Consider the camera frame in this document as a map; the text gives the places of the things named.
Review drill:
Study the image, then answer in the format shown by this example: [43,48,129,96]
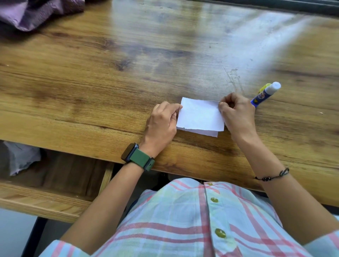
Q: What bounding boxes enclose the person's right hand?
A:
[218,92,258,142]

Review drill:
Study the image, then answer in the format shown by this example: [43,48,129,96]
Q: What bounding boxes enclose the person's left hand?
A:
[139,101,183,158]

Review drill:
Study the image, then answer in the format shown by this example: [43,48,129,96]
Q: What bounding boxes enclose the white paper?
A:
[3,141,42,176]
[176,97,225,138]

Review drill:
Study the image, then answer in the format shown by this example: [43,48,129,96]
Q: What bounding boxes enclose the person's left forearm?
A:
[60,158,144,255]

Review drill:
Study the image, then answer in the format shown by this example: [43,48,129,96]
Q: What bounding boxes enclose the person's right forearm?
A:
[235,134,339,246]

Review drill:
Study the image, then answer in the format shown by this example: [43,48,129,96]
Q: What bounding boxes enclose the blue white glue stick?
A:
[251,82,281,107]

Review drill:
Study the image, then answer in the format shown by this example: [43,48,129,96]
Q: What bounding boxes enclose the green band smartwatch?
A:
[121,143,156,172]

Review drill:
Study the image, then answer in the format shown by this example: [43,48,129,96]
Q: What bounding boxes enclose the plaid pastel shirt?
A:
[39,178,339,257]

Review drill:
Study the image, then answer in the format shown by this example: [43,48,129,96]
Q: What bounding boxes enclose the crumpled white paper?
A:
[3,141,42,176]

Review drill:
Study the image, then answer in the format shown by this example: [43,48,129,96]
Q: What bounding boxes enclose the purple cloth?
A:
[0,0,86,32]

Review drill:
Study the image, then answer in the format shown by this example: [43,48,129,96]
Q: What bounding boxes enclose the black metal table leg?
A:
[21,217,49,257]

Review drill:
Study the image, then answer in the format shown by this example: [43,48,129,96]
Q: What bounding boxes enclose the black cord bracelet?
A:
[255,167,290,182]

